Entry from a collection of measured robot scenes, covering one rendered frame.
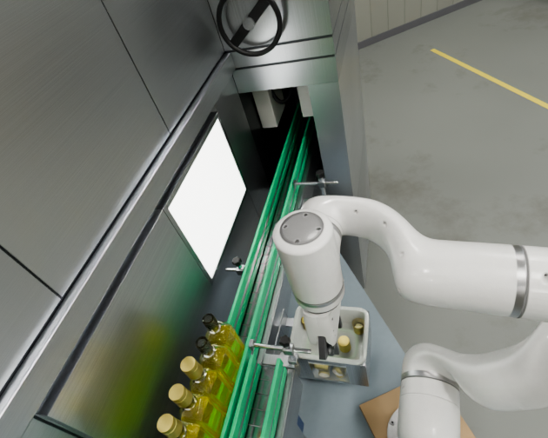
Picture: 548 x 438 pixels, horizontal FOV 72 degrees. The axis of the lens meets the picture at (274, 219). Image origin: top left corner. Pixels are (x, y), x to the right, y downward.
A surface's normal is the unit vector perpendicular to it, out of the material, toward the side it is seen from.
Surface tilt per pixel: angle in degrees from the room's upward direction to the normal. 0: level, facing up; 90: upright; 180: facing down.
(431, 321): 0
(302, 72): 90
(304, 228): 0
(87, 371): 90
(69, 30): 90
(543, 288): 43
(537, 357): 33
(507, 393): 67
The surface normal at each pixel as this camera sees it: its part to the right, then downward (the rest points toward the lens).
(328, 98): -0.22, 0.74
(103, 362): 0.95, 0.00
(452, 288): -0.36, 0.22
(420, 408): -0.54, -0.64
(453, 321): -0.24, -0.67
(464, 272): -0.35, -0.21
